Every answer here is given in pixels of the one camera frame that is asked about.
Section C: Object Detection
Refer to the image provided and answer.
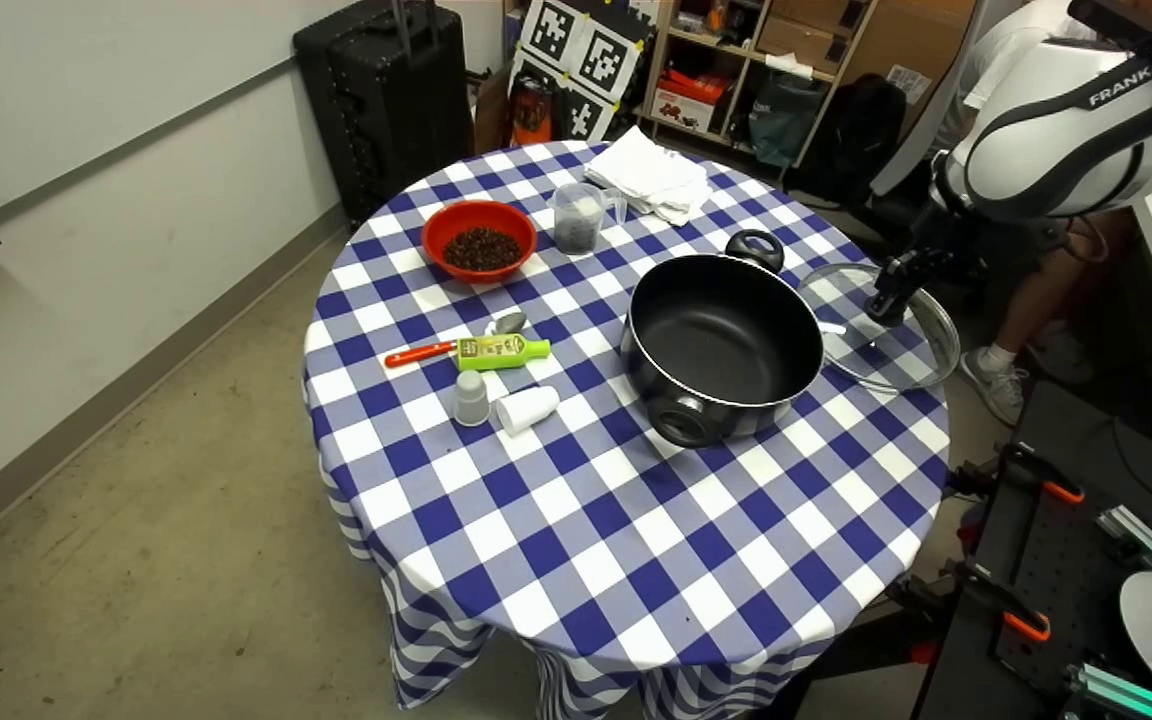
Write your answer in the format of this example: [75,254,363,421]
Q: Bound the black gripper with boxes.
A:
[865,198,989,324]

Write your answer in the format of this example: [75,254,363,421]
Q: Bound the glass pot lid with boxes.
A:
[798,262,961,393]

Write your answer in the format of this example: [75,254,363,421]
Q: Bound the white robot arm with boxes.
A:
[867,0,1152,324]

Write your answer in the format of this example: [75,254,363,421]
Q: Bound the black cooking pot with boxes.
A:
[619,254,823,449]

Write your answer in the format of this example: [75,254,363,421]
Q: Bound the seated person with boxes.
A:
[933,0,1152,424]

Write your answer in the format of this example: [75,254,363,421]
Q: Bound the wooden shelf unit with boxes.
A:
[636,0,975,173]

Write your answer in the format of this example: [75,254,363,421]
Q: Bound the folded white towels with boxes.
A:
[584,128,712,225]

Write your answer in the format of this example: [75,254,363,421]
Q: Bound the black equipment stand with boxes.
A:
[917,384,1152,720]

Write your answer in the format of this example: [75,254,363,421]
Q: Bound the clear plastic measuring cup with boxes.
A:
[552,182,624,252]

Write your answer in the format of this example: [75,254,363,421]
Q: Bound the blue white checkered tablecloth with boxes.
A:
[305,141,947,720]

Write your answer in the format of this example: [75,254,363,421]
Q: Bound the fiducial marker board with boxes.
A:
[506,0,657,141]

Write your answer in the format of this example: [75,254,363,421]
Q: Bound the metal spoon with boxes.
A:
[487,310,527,335]

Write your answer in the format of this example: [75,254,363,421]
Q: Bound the red bowl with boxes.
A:
[421,198,536,284]

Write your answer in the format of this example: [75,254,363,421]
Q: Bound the small white bottle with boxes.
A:
[450,367,491,428]

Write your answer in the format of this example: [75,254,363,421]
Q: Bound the black speaker box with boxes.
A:
[293,0,472,225]

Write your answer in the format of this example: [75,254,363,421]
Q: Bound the orange handled clamp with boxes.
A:
[947,441,1089,506]

